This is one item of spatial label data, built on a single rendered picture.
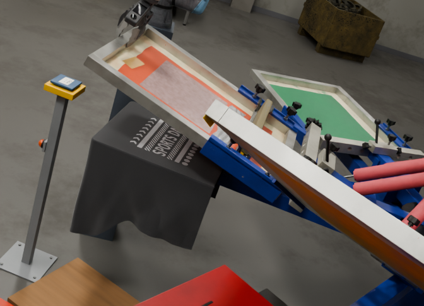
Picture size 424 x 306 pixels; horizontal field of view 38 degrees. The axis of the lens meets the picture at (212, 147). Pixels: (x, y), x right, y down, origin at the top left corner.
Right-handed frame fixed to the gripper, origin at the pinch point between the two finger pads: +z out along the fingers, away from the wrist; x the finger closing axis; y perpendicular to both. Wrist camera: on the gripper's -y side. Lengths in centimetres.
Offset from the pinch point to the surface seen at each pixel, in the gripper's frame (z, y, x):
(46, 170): 75, 10, 2
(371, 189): -13, -9, -105
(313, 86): 7, 127, -83
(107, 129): 28.3, -11.0, -14.2
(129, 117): 27.5, 5.5, -16.9
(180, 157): 20.4, -10.4, -42.5
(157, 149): 22.8, -11.4, -34.0
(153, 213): 40, -21, -47
